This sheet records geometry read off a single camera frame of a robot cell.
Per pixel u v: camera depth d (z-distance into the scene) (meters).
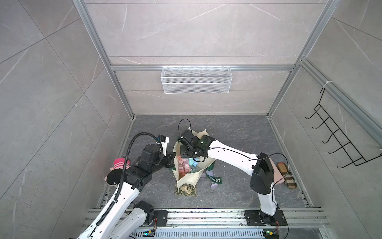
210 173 0.86
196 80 1.01
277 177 0.88
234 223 0.73
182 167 0.86
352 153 0.62
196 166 0.86
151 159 0.54
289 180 0.84
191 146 0.61
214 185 0.82
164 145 0.65
